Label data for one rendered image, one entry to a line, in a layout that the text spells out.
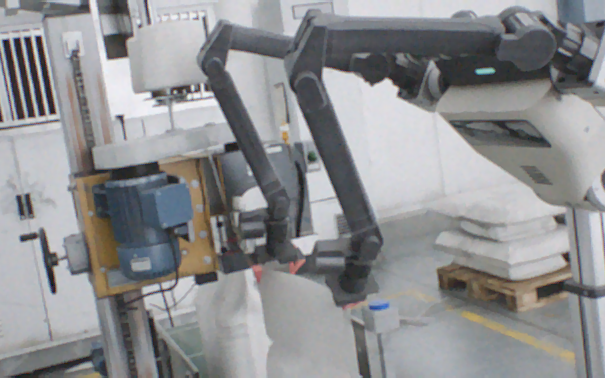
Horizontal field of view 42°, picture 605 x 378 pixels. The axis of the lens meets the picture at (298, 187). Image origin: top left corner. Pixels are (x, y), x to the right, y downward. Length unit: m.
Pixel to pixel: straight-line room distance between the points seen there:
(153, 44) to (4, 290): 3.13
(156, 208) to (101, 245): 0.31
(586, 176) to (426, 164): 5.36
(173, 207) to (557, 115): 0.87
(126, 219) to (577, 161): 1.02
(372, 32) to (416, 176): 5.73
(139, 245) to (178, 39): 0.50
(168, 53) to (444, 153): 5.42
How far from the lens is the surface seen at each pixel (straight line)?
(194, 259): 2.15
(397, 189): 6.94
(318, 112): 1.37
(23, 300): 4.89
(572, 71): 1.47
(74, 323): 4.94
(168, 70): 1.91
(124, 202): 1.91
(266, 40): 1.84
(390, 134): 6.88
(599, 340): 1.94
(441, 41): 1.36
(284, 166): 2.19
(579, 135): 1.64
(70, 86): 2.12
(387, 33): 1.33
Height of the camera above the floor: 1.50
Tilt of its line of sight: 8 degrees down
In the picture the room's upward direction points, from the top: 9 degrees counter-clockwise
